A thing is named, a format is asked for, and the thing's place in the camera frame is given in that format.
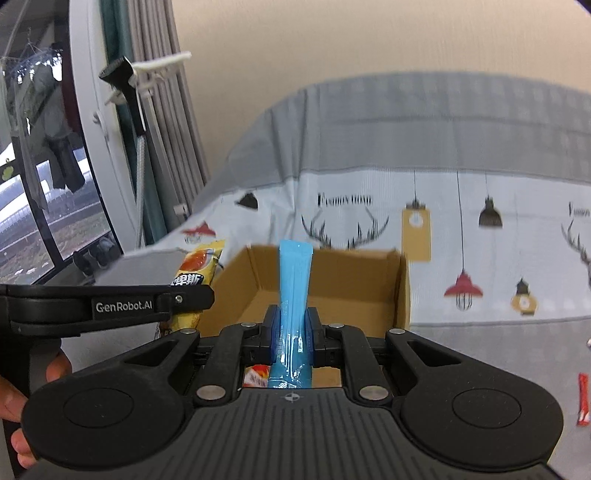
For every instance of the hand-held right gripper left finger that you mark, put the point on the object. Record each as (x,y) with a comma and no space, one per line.
(276,337)

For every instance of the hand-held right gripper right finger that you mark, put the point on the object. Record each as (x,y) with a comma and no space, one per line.
(310,337)

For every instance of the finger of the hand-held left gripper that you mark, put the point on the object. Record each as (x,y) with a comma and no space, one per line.
(194,300)

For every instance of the yellow snack packet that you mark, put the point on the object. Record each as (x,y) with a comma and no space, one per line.
(198,263)

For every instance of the blue snack packet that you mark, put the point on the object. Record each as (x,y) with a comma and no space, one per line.
(295,277)

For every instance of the brown cardboard box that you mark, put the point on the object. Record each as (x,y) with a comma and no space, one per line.
(351,277)

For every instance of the person's left hand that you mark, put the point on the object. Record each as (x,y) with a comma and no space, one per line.
(11,399)

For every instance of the red orange snack packet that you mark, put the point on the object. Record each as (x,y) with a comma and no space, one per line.
(256,374)

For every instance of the dark shoe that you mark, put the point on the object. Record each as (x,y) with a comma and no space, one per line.
(106,251)
(84,262)

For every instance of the teal curtain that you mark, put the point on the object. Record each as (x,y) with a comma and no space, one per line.
(154,217)

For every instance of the dark hanging clothes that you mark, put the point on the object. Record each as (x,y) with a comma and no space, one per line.
(64,161)

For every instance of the grey curtain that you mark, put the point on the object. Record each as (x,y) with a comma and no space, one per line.
(175,138)

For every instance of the metal pole with black grip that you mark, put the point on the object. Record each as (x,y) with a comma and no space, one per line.
(131,92)

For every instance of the printed grey white bedsheet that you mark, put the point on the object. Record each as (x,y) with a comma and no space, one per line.
(461,138)

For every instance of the red stick packet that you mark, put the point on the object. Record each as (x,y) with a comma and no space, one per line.
(584,401)

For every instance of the white wall socket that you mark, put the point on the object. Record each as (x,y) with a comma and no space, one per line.
(180,211)

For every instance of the white window frame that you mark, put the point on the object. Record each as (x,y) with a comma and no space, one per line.
(87,92)

